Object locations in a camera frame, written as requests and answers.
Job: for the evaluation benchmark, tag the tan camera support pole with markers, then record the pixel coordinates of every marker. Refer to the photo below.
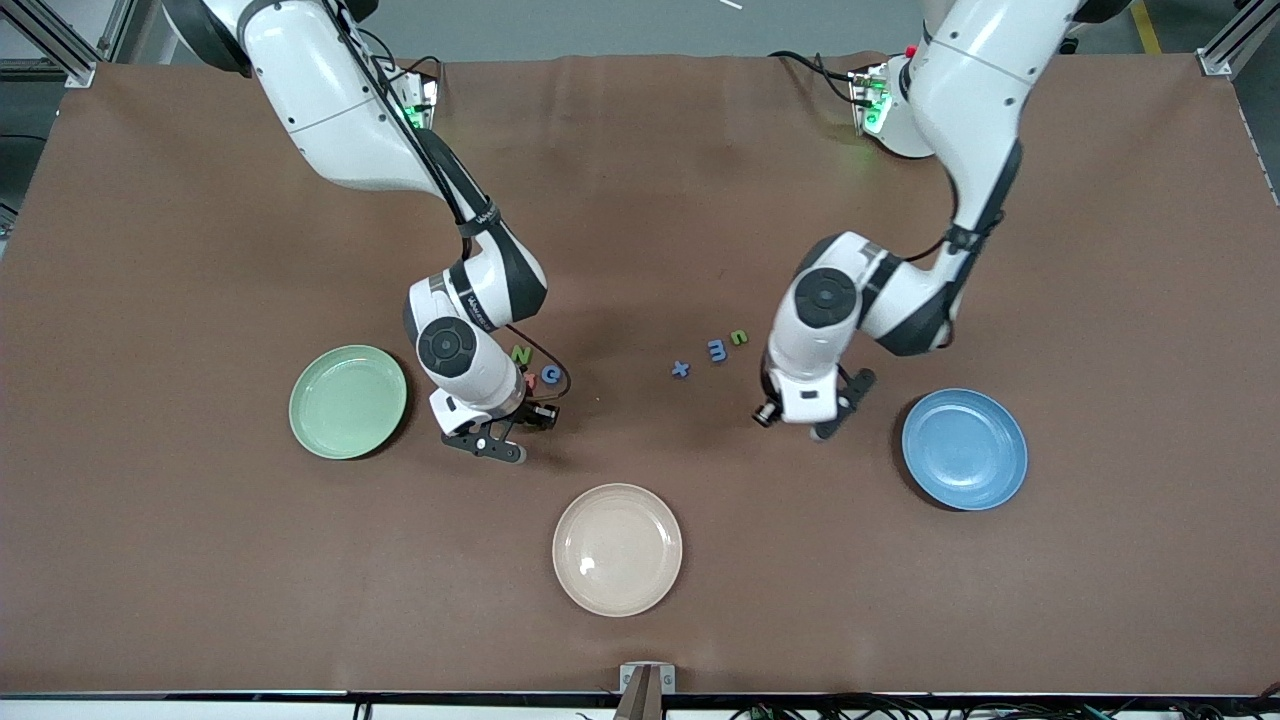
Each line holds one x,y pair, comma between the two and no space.
640,700

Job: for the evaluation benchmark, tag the grey metal mount bracket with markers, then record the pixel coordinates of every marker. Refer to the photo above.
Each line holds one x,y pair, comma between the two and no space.
668,680

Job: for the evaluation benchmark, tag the beige plate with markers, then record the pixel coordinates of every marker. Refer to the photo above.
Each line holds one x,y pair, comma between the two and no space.
617,550

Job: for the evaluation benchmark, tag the blue letter m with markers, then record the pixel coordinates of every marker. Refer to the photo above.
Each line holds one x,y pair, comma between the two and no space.
717,351

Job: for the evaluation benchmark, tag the aluminium frame profile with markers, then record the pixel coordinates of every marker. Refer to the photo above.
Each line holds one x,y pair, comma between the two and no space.
1215,60
75,65

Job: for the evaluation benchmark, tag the light green plate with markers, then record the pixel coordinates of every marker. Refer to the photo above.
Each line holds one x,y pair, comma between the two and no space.
345,405

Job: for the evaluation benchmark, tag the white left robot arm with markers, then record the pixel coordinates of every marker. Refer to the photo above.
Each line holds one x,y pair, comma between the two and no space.
980,80

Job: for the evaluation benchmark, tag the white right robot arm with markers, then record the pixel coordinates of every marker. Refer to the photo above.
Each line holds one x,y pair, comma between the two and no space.
330,100

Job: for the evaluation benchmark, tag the brown table cover mat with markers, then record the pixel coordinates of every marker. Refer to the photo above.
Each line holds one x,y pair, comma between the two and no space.
640,250

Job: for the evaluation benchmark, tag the blue letter G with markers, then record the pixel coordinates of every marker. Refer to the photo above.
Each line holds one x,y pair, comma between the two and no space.
545,375

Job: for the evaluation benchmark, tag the blue plate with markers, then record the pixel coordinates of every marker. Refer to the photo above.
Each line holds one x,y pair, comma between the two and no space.
965,450

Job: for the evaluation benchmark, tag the green letter N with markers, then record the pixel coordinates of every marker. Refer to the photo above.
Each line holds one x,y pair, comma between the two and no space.
522,354

